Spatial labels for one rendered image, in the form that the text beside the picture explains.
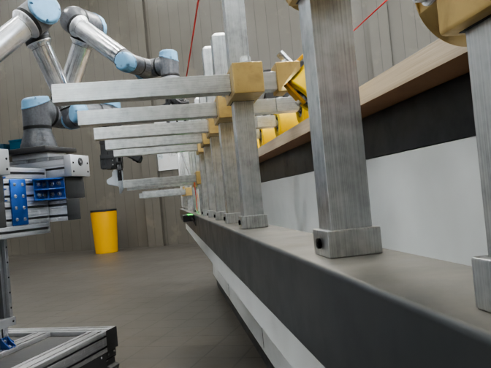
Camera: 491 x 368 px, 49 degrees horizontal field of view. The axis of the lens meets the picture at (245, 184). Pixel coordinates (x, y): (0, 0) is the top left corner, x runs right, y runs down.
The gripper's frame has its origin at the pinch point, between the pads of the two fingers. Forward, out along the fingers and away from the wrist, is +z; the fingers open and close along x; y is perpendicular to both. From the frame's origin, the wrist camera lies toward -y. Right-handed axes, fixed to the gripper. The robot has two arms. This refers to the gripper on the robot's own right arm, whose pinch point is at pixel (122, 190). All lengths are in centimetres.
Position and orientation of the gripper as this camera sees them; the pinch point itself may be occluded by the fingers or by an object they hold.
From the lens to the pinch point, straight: 215.7
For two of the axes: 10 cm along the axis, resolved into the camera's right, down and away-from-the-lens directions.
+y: -9.9, 0.7, -1.5
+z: 0.7, 10.0, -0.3
